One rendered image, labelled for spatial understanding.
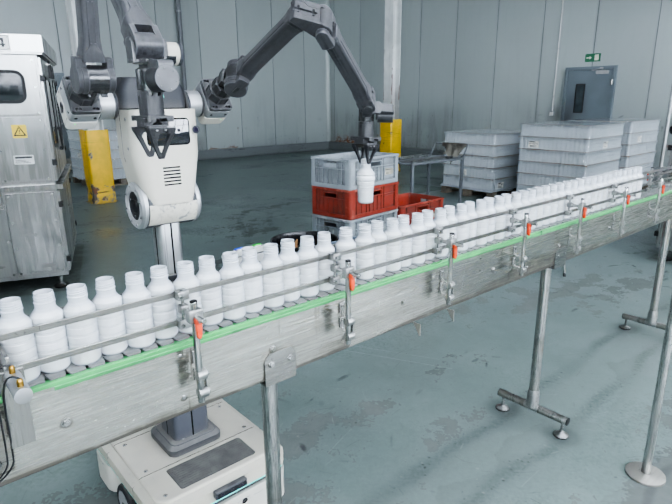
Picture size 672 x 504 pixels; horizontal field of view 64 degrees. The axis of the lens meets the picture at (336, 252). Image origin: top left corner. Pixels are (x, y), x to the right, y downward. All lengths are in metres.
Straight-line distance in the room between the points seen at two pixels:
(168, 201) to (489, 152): 7.19
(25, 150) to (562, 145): 6.30
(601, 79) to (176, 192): 10.82
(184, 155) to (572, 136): 6.60
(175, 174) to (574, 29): 11.16
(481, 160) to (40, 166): 6.20
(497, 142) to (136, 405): 7.81
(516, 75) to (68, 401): 12.35
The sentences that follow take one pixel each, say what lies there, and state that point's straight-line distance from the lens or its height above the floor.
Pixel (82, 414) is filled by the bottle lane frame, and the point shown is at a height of 0.91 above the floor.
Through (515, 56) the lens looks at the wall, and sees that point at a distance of 13.08.
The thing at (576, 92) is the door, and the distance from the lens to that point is 12.31.
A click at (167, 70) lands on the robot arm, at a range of 1.30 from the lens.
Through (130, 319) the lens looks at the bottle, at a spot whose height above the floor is 1.07.
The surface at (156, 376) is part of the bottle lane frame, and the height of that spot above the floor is 0.94.
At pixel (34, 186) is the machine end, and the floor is 0.88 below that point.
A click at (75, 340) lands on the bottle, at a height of 1.06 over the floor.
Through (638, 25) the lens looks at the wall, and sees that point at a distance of 12.02.
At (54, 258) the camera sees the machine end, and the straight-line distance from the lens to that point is 5.03.
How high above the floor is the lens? 1.52
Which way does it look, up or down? 16 degrees down
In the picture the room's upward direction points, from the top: straight up
